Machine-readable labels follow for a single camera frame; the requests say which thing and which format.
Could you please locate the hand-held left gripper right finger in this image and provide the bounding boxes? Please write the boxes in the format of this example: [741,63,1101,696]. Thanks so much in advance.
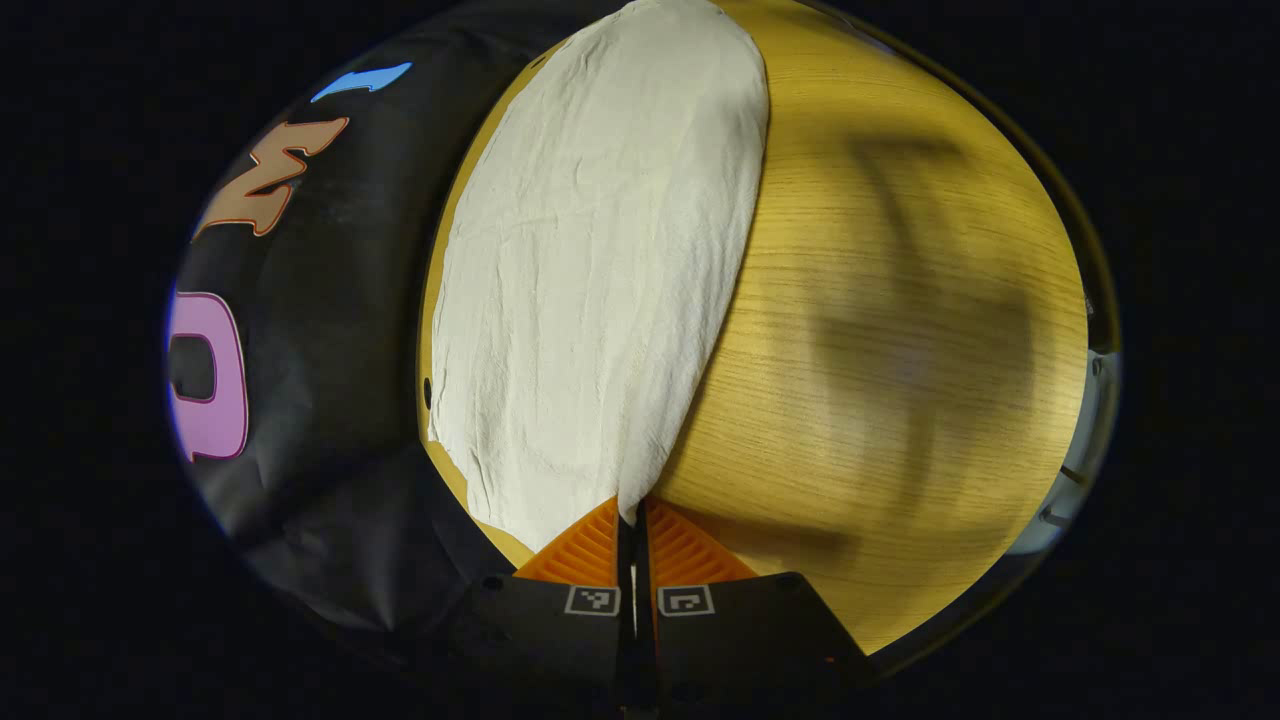
[637,496,873,707]

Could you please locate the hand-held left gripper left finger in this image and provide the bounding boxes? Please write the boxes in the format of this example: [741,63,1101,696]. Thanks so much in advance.
[438,495,637,707]

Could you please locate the cream white jeans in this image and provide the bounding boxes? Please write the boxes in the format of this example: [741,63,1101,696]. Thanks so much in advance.
[428,0,771,553]

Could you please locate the black backdrop cloth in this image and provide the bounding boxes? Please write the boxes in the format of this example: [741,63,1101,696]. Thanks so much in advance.
[163,0,626,646]

